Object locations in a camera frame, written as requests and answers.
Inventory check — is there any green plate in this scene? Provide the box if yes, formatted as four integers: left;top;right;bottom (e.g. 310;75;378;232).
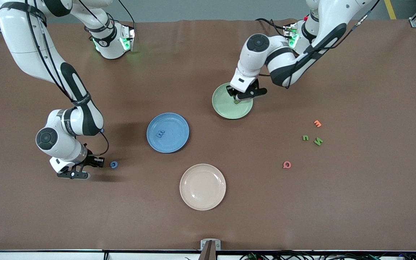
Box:
212;82;254;120

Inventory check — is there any brown table mat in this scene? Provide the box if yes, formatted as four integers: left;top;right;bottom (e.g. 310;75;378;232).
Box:
0;19;416;252

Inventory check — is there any blue plate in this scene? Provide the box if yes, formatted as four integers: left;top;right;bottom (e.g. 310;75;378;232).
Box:
146;112;190;153

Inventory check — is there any beige plate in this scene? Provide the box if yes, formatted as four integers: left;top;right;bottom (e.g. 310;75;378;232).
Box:
179;164;227;211

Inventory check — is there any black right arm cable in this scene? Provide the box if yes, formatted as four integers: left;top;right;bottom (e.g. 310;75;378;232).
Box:
24;0;110;156

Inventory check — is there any black arm base cable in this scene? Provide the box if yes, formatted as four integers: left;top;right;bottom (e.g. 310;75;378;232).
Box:
115;0;137;26
255;17;291;39

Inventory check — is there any white table edge rail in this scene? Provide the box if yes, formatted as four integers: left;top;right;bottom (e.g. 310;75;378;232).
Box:
0;251;416;260

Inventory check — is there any silver camera mount bracket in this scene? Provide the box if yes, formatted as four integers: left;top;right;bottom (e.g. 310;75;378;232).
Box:
200;239;222;251

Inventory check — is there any grey camera stand pole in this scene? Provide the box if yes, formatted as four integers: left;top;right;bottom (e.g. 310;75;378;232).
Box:
198;241;217;260

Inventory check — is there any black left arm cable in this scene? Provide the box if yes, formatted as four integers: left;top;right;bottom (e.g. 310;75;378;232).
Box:
259;0;380;89

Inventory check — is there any black cable bundle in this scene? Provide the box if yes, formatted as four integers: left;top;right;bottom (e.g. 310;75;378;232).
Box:
240;250;416;260

